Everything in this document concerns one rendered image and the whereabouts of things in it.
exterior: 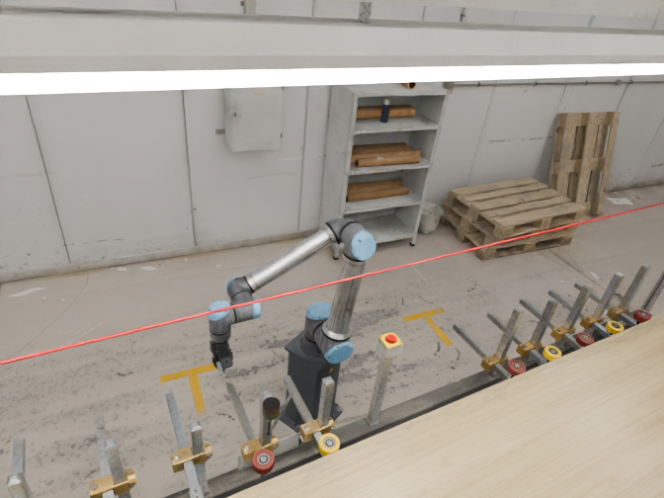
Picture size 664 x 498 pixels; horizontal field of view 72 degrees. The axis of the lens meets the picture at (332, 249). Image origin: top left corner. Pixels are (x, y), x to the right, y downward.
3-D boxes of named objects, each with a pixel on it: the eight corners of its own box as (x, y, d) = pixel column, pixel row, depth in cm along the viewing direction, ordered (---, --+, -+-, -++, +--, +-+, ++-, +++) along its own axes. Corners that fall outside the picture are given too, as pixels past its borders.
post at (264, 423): (258, 468, 188) (260, 390, 162) (267, 465, 190) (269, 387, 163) (261, 476, 186) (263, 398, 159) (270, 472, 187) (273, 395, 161)
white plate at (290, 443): (238, 469, 184) (237, 455, 178) (297, 446, 195) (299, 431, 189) (238, 470, 183) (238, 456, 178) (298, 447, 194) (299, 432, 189)
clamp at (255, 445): (240, 452, 177) (240, 444, 174) (273, 439, 183) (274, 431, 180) (245, 463, 173) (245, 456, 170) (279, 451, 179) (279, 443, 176)
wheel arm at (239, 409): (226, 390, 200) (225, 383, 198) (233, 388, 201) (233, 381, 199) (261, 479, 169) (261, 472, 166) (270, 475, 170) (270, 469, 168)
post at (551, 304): (518, 366, 254) (548, 298, 228) (522, 364, 255) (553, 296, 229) (523, 371, 251) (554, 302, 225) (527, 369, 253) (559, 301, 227)
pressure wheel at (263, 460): (249, 470, 174) (249, 453, 167) (269, 462, 177) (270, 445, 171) (256, 489, 168) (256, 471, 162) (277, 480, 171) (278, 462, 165)
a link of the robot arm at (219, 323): (234, 309, 188) (209, 315, 184) (235, 332, 195) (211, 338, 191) (228, 295, 195) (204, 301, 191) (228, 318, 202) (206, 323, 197)
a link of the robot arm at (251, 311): (254, 289, 202) (226, 294, 197) (263, 304, 194) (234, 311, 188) (254, 304, 207) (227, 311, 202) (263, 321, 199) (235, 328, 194)
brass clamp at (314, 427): (298, 431, 190) (299, 424, 187) (328, 420, 196) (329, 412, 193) (304, 444, 185) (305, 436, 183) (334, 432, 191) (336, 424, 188)
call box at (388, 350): (375, 349, 184) (378, 335, 180) (389, 345, 187) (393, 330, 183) (384, 362, 179) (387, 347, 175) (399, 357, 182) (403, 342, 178)
